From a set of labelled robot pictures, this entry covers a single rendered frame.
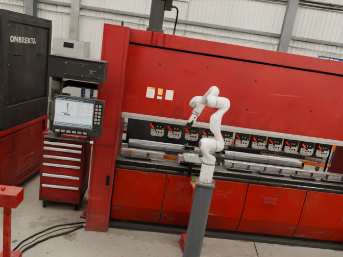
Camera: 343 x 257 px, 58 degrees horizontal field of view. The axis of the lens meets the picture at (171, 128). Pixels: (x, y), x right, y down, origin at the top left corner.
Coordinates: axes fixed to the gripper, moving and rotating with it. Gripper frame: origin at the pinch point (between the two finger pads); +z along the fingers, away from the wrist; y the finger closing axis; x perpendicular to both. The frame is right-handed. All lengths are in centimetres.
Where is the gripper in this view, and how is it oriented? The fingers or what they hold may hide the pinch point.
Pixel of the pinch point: (187, 127)
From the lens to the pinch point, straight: 319.1
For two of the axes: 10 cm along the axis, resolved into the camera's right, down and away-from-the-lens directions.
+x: -8.4, -4.9, -2.1
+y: -1.8, -1.2, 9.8
